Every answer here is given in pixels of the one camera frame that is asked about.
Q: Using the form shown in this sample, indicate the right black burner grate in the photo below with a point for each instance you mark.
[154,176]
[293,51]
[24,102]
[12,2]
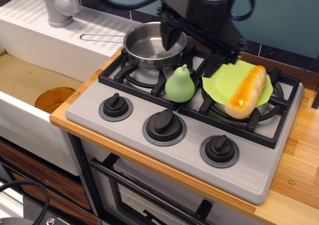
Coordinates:
[266,124]

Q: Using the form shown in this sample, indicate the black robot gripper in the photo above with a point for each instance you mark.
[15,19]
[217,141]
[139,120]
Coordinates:
[209,22]

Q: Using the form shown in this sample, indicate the grey toy faucet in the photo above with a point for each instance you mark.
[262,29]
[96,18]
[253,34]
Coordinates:
[61,12]

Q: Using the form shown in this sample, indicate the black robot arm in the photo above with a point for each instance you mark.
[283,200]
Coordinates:
[209,22]

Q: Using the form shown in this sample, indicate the oven door with handle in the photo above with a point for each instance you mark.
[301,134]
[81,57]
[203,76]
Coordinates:
[144,206]

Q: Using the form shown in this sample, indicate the green toy pear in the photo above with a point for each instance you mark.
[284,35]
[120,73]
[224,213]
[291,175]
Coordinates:
[180,87]

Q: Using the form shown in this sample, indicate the stainless steel pan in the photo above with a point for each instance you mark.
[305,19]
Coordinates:
[144,46]

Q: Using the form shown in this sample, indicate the black stove knob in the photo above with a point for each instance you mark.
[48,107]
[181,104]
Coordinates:
[115,108]
[164,128]
[219,151]

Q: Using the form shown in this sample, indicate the left black burner grate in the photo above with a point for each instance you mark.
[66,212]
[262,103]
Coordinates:
[149,85]

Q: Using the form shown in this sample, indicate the white toy sink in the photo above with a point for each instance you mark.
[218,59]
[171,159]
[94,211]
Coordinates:
[37,57]

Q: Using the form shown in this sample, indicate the lime green plate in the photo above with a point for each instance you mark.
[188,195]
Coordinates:
[222,84]

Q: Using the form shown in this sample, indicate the toy bread loaf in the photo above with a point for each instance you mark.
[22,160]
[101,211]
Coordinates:
[246,95]

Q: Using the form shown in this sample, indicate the grey toy stove top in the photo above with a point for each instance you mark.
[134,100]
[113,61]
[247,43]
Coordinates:
[249,178]

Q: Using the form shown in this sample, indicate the black burner grate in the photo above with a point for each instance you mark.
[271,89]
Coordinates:
[266,124]
[149,85]

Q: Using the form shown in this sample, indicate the left black stove knob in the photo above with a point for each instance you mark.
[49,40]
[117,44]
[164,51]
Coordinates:
[115,108]

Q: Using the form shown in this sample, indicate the wooden drawer front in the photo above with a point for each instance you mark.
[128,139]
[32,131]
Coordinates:
[67,194]

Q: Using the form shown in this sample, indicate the middle black stove knob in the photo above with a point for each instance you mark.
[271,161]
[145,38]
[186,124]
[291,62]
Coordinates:
[164,128]

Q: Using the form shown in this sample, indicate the right black stove knob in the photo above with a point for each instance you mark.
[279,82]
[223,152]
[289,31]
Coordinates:
[219,151]

